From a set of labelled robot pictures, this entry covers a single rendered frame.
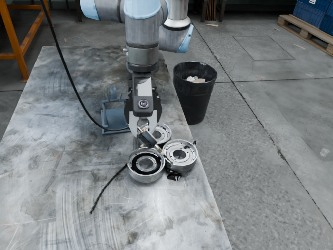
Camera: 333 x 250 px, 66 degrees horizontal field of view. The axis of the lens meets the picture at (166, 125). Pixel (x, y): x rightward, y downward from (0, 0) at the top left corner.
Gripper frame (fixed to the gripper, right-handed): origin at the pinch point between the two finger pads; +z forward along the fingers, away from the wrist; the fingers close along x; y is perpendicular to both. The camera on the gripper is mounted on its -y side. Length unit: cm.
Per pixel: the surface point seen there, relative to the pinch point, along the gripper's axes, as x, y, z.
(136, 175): 2.6, -8.0, 7.6
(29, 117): 37.0, 23.3, 7.0
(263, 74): -153, 192, 63
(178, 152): -10.8, 0.7, 8.0
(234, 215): -57, 31, 86
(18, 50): 94, 187, 35
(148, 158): -1.4, -2.0, 7.4
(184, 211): -8.8, -17.4, 12.1
